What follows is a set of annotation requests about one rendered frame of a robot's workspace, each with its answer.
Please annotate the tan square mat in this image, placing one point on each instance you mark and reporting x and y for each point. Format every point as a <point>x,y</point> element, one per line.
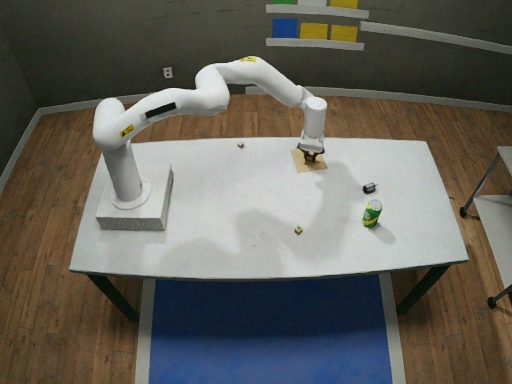
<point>304,166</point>

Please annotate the green and yellow drink can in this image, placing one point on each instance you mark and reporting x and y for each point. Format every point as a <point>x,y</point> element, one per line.
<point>372,213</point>

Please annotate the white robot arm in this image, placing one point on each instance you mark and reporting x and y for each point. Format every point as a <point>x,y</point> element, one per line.
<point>113,126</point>

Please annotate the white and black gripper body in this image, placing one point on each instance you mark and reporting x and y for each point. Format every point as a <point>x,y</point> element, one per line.
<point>320,140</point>

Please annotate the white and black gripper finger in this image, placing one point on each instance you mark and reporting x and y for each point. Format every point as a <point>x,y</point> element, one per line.
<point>316,154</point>
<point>304,151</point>

